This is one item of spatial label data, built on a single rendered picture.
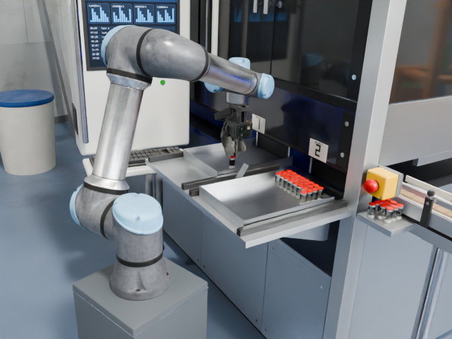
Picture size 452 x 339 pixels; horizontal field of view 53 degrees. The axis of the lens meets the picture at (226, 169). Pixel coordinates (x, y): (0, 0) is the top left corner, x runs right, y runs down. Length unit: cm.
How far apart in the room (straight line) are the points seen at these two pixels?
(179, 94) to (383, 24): 106
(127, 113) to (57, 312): 150
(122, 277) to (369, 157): 78
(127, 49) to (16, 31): 407
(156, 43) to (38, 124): 292
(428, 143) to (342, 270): 50
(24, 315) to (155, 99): 123
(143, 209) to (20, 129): 291
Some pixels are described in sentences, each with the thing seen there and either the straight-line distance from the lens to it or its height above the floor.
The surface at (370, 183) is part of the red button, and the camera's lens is 135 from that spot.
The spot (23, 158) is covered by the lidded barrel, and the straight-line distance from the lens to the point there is 404.
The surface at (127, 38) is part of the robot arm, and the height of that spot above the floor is 139.
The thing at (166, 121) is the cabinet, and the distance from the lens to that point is 210.
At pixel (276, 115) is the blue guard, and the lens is 168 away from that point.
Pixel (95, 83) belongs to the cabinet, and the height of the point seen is 112.
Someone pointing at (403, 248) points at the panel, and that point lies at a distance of 176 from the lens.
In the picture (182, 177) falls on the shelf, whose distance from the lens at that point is 161.
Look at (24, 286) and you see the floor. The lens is 270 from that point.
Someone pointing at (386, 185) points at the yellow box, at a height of 101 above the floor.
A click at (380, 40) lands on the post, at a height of 139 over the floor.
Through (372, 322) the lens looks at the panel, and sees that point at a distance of 186.
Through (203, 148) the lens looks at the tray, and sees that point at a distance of 183.
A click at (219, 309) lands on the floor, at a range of 240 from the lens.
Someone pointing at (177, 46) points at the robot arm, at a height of 138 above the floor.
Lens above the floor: 151
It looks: 22 degrees down
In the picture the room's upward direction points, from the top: 2 degrees clockwise
